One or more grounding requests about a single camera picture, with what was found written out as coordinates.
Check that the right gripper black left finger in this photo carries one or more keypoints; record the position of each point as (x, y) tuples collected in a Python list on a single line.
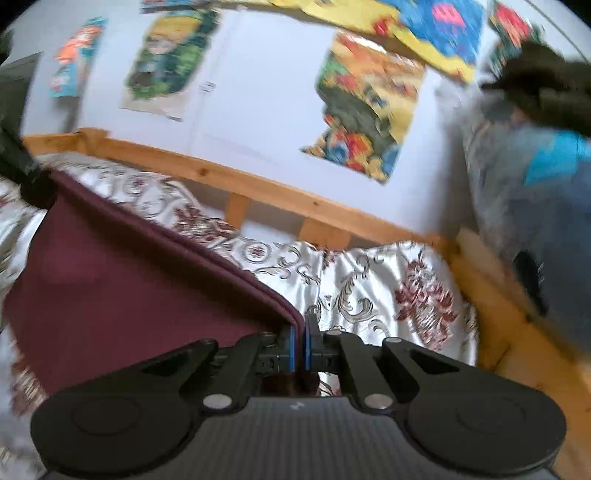
[(133, 420)]

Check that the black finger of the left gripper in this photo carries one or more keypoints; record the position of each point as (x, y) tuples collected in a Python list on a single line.
[(18, 165)]

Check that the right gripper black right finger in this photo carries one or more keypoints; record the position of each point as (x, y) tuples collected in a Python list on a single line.
[(432, 415)]

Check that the maroon small cloth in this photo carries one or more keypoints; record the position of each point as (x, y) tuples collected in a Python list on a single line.
[(103, 289)]

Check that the small blue orange poster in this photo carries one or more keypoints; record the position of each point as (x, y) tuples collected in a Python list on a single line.
[(75, 59)]

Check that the white floral satin bedspread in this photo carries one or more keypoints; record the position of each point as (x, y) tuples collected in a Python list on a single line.
[(401, 290)]

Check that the green cartoon girl poster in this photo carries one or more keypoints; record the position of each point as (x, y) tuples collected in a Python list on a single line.
[(172, 51)]

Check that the grey blue patterned blanket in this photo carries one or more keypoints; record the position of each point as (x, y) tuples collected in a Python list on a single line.
[(530, 189)]

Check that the colourful torn landscape poster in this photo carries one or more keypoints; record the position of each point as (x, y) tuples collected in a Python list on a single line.
[(369, 99)]

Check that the yellow and blue poster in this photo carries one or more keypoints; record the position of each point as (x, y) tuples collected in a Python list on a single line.
[(445, 34)]

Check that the red green corner poster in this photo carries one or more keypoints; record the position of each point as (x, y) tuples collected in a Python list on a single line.
[(512, 31)]

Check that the wooden bed frame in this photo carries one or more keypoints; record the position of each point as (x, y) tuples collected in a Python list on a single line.
[(512, 343)]

